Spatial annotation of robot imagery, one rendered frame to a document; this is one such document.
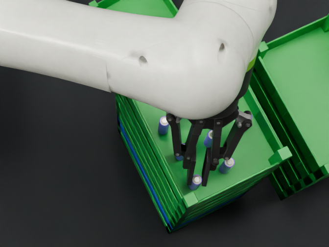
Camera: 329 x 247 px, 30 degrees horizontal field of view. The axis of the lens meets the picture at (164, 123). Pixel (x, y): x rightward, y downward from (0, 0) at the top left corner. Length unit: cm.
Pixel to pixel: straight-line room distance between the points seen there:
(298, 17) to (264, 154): 73
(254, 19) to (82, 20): 19
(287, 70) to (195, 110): 74
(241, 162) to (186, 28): 52
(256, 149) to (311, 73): 31
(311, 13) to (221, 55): 117
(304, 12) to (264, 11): 107
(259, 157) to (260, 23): 45
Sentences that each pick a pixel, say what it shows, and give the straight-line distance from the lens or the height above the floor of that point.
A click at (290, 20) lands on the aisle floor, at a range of 178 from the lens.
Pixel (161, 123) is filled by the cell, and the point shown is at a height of 55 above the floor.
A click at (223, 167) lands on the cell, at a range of 108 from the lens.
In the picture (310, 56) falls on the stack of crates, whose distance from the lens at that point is 139.
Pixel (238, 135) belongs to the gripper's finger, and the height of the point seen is 67.
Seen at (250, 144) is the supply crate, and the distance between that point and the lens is 114.
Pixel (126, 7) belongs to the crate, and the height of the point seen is 0.
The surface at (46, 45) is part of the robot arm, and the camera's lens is 70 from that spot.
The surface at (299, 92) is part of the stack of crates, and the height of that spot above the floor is 32.
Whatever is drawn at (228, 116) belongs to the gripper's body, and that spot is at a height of 71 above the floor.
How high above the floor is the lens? 157
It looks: 75 degrees down
